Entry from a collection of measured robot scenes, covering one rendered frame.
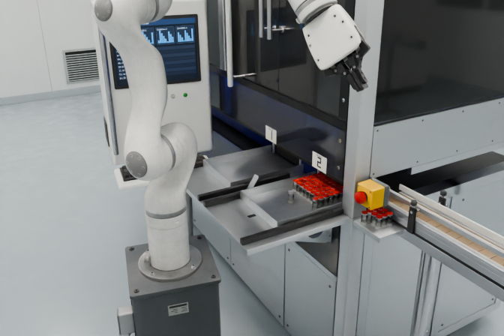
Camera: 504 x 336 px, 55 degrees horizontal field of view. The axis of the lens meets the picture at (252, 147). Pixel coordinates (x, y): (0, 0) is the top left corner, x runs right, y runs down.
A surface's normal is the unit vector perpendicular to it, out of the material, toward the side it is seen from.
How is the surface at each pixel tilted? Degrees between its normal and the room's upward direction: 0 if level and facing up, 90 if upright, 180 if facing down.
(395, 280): 90
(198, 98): 90
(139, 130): 62
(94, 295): 0
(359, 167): 90
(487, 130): 90
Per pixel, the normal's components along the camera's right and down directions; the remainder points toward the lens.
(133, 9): 0.87, 0.03
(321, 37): -0.54, 0.19
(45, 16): 0.48, 0.32
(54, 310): -0.01, -0.93
